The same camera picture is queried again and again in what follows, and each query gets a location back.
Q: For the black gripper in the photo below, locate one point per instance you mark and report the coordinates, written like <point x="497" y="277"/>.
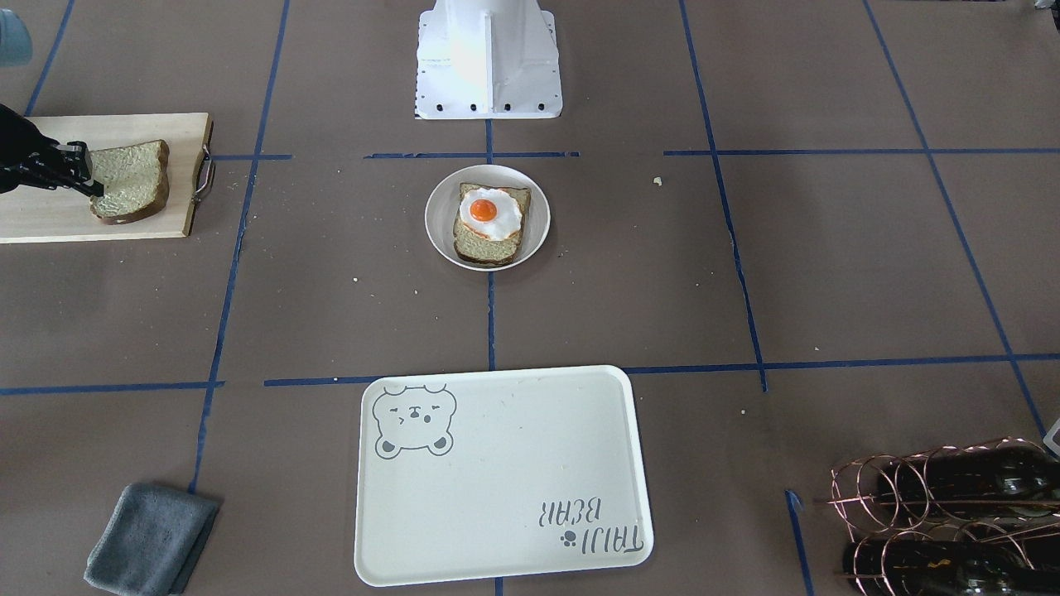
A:
<point x="18" y="151"/>

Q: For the white round plate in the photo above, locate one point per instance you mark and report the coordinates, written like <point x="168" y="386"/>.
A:
<point x="443" y="202"/>

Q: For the white bear tray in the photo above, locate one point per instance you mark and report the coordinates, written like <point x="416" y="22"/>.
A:
<point x="489" y="474"/>

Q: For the wooden cutting board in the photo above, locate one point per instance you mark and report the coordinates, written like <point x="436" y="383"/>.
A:
<point x="33" y="215"/>

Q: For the grey folded cloth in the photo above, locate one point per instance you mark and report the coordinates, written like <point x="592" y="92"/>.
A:
<point x="152" y="542"/>

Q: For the white pillar base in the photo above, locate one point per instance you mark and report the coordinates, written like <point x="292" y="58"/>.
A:
<point x="487" y="59"/>

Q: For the bread slice with egg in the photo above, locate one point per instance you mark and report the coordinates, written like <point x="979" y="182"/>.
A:
<point x="487" y="253"/>

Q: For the fried egg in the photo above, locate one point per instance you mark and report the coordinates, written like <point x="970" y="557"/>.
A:
<point x="489" y="213"/>

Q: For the dark wine bottle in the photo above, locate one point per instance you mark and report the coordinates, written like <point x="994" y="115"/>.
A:
<point x="1002" y="482"/>
<point x="907" y="566"/>

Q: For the copper wire bottle rack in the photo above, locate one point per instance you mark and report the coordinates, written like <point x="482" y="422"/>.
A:
<point x="956" y="520"/>

